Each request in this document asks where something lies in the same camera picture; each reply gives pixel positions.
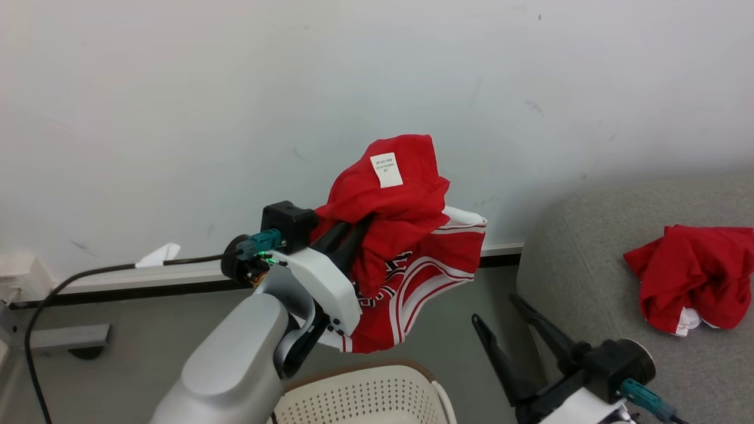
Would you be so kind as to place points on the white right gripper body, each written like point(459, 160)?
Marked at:
point(580, 409)

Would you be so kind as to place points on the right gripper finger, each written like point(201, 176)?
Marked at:
point(551, 338)
point(503, 368)

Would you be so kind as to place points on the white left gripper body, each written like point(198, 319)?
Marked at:
point(330, 288)

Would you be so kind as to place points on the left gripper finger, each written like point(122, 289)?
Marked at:
point(353, 244)
point(334, 232)

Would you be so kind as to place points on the red white-striped sports garment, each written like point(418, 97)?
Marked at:
point(406, 235)

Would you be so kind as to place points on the red sports jersey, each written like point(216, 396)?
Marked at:
point(689, 271)

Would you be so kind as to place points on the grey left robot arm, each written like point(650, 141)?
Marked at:
point(235, 359)

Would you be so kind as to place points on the grey fabric sofa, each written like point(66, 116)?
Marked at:
point(595, 253)

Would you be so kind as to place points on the white perforated laundry basket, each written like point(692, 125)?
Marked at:
point(365, 400)

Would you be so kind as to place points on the white paper scrap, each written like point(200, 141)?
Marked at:
point(158, 255)

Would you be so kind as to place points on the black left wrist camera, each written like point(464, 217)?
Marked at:
point(288, 224)

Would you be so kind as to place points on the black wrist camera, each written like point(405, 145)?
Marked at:
point(288, 224)
point(615, 365)

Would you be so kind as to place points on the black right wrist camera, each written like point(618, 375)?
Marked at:
point(615, 365)

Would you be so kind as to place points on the teal right camera connector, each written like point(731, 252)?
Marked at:
point(642, 397)

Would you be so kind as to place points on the teal camera connector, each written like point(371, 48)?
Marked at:
point(259, 242)
point(642, 397)

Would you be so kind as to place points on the teal left camera connector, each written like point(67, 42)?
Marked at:
point(259, 242)

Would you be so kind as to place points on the black round frame foot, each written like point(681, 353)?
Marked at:
point(85, 353)

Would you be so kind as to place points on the grey metal floor bracket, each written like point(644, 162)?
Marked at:
point(70, 337)

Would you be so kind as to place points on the white wall outlet box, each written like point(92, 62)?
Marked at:
point(20, 277)

